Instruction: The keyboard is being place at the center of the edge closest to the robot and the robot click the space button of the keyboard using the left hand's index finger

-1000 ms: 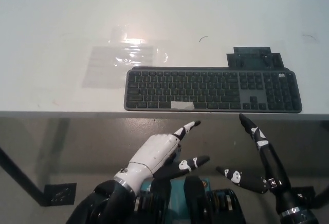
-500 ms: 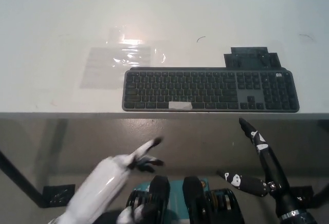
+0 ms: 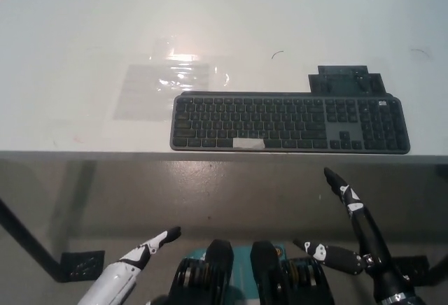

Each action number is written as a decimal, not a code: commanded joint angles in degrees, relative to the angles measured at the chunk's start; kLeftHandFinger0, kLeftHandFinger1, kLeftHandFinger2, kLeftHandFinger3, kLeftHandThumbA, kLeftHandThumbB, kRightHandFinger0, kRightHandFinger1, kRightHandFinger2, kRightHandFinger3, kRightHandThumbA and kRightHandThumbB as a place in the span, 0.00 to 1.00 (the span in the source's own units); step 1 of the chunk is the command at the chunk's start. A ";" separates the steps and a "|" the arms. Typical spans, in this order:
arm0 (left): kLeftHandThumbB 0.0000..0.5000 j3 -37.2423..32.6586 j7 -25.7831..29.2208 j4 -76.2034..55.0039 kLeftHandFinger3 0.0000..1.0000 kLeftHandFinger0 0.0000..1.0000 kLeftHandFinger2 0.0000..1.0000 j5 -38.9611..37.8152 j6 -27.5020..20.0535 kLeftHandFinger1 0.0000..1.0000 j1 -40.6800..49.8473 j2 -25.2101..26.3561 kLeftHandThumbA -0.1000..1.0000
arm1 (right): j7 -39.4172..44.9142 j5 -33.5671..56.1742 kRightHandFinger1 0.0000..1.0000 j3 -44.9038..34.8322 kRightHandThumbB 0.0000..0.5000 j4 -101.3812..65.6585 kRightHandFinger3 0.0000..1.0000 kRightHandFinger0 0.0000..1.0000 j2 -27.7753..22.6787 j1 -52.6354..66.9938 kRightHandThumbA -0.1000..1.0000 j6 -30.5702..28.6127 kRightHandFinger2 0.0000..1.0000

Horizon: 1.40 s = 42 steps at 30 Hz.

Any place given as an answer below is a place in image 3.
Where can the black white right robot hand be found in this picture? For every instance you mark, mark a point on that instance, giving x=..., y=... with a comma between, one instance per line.
x=371, y=243

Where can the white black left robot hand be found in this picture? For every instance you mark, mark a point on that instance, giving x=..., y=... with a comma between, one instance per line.
x=119, y=277

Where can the black ribbed robot body block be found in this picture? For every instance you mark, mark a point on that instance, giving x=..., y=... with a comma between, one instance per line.
x=206, y=273
x=276, y=277

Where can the black table foot plate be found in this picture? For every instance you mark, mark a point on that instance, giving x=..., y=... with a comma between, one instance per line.
x=411, y=264
x=84, y=264

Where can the black metal table leg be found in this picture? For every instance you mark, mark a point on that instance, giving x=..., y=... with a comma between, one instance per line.
x=28, y=238

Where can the white tape strip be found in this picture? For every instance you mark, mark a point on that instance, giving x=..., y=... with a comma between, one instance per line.
x=248, y=143

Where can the translucent grey plastic sheet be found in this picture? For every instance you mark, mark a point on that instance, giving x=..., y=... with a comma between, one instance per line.
x=143, y=95

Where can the thin dark curved thread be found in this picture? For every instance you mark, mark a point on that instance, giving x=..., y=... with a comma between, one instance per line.
x=276, y=54

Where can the clear crinkled plastic film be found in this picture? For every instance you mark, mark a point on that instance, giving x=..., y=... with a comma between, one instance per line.
x=196, y=60

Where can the black plastic bracket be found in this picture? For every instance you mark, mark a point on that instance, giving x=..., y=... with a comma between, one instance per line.
x=344, y=81

